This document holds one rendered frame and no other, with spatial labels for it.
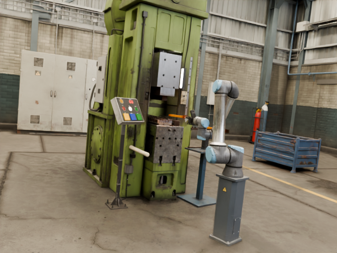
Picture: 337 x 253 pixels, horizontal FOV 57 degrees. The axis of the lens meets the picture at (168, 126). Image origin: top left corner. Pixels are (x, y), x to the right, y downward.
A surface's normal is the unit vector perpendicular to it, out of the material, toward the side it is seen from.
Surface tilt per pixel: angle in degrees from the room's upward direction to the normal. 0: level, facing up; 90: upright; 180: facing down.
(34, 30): 90
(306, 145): 91
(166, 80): 90
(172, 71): 90
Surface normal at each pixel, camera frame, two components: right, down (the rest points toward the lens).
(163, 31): 0.50, 0.12
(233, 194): -0.02, 0.08
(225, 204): -0.72, -0.01
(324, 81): -0.91, -0.05
